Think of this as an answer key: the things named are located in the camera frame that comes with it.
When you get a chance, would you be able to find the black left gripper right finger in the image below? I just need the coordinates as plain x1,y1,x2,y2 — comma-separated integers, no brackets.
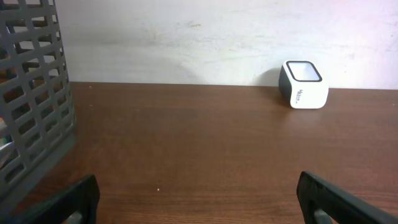
297,171,397,224

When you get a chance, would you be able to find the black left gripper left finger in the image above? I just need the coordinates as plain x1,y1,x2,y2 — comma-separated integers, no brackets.
18,175,100,224

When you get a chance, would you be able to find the grey plastic mesh basket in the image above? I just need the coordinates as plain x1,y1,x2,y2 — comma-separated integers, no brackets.
1,0,76,217

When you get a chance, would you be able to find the white barcode scanner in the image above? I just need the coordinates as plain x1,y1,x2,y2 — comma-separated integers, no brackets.
278,60,329,110

